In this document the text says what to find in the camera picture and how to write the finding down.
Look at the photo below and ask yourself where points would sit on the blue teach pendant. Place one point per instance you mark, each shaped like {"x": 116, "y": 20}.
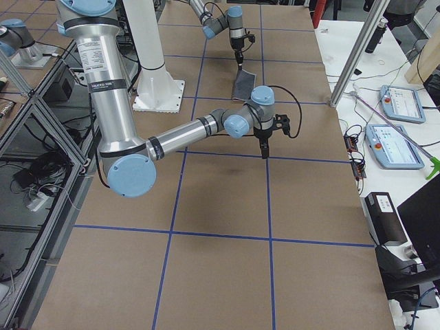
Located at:
{"x": 402, "y": 103}
{"x": 390, "y": 149}

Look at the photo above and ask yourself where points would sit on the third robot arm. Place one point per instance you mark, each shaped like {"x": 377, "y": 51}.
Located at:
{"x": 18, "y": 44}

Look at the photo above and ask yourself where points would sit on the black bottle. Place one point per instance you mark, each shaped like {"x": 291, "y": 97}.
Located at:
{"x": 377, "y": 35}

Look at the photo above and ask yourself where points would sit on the aluminium frame rack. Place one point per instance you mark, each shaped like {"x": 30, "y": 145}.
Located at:
{"x": 47, "y": 145}

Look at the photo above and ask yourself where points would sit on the black box with label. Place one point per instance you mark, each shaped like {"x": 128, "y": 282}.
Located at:
{"x": 387, "y": 227}

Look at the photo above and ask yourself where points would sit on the near blue teach pendant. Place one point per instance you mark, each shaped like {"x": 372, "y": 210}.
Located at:
{"x": 390, "y": 149}

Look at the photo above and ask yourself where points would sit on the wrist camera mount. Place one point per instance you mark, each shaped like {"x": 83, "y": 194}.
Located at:
{"x": 282, "y": 122}
{"x": 249, "y": 36}

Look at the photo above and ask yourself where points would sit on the pink square towel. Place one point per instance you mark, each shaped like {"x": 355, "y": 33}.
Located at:
{"x": 243, "y": 85}

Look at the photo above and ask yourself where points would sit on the black monitor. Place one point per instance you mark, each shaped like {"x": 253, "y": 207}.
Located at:
{"x": 420, "y": 216}

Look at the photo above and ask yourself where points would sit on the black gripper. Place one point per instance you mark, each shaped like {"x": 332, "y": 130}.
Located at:
{"x": 262, "y": 133}
{"x": 237, "y": 45}

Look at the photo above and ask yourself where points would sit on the aluminium frame post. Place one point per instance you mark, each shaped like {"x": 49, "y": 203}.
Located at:
{"x": 366, "y": 32}

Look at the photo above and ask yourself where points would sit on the orange electronics board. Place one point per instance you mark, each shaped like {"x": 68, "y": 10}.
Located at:
{"x": 356, "y": 158}

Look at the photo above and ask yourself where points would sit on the far blue teach pendant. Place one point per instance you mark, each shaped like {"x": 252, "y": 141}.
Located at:
{"x": 402, "y": 103}

